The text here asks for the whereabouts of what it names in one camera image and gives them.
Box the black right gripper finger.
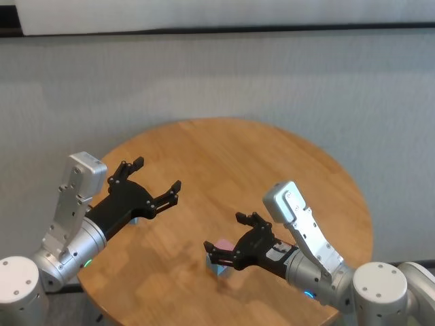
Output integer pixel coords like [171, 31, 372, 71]
[203, 240, 241, 269]
[234, 211, 273, 235]

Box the pink cube block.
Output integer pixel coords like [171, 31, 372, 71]
[213, 238, 235, 264]

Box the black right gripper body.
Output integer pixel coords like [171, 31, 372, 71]
[232, 225, 298, 281]

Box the white wall panel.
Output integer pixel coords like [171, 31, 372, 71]
[15, 0, 435, 36]

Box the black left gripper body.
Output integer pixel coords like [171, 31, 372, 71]
[84, 175, 159, 240]

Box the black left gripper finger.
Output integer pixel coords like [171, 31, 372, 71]
[146, 180, 182, 217]
[107, 156, 145, 186]

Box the black horizontal trim strip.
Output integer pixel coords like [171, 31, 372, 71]
[0, 22, 435, 39]

